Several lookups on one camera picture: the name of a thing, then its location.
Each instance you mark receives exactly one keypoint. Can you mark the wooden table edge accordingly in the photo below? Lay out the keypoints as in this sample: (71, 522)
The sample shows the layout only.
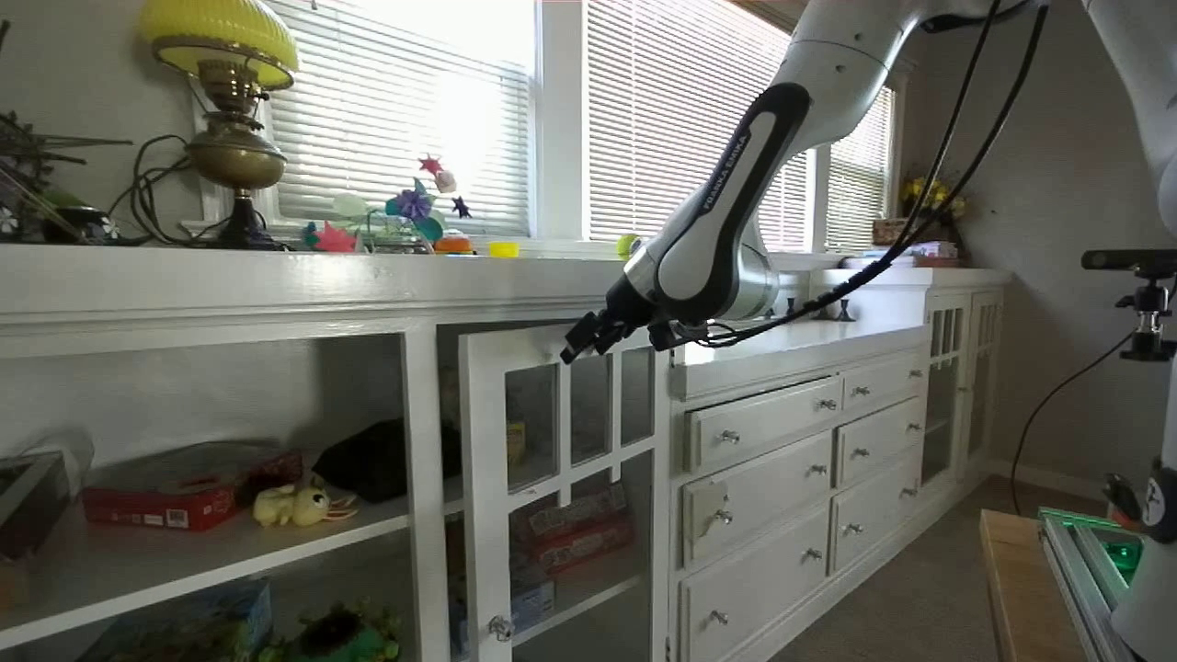
(1026, 599)

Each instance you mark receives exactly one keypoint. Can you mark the spiky metal star ornament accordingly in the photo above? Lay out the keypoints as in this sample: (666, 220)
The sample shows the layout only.
(35, 208)

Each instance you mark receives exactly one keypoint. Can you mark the red flat game box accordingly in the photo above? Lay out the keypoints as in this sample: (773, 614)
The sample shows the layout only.
(194, 489)

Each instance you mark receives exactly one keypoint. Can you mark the colourful toy pile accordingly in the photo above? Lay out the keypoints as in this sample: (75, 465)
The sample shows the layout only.
(431, 216)

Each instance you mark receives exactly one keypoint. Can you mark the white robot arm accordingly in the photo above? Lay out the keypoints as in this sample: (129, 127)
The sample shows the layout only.
(698, 276)

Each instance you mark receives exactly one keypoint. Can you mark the white drawer bank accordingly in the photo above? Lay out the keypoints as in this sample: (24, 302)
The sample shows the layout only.
(785, 489)

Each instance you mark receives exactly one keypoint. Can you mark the white built-in cabinet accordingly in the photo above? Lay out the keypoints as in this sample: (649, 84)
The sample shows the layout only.
(350, 361)

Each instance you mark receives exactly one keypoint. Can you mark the yellow plush toy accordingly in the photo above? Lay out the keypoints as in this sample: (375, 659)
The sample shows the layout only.
(301, 504)

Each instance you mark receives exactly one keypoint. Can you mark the white glass cabinet door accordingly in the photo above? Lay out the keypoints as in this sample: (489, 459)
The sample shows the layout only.
(563, 495)

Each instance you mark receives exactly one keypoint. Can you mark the green toy on shelf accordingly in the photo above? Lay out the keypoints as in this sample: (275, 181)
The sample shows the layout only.
(335, 639)

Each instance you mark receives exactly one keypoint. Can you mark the black tripod camera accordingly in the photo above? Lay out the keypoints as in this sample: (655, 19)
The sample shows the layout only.
(1153, 300)

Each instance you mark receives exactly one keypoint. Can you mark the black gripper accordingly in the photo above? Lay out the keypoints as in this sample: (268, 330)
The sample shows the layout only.
(624, 316)

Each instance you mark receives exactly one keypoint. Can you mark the yellow shade brass lamp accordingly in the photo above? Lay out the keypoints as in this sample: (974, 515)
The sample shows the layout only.
(237, 53)

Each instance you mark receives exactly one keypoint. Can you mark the white window blinds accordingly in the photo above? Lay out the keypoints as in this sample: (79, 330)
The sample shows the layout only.
(560, 118)

